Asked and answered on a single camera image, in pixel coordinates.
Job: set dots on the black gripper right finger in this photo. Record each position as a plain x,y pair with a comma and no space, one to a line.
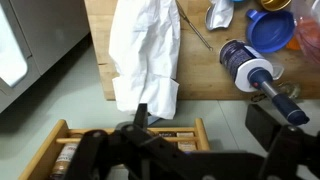
263,128

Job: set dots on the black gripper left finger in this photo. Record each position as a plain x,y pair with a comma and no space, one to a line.
140,115

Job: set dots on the gold metal cup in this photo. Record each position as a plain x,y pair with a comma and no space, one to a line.
275,5

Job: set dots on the glass spice jar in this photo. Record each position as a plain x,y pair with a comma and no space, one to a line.
61,160
186,146

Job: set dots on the clear plastic bag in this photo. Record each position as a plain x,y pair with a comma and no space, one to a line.
308,36

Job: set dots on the thin metal skewer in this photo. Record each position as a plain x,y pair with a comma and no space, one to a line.
193,26

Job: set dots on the small wooden spice rack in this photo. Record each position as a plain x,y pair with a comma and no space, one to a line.
43,153

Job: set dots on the white stove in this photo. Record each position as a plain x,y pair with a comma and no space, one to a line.
50,33

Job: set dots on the blue white cloth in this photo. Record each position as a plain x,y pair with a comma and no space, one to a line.
220,13

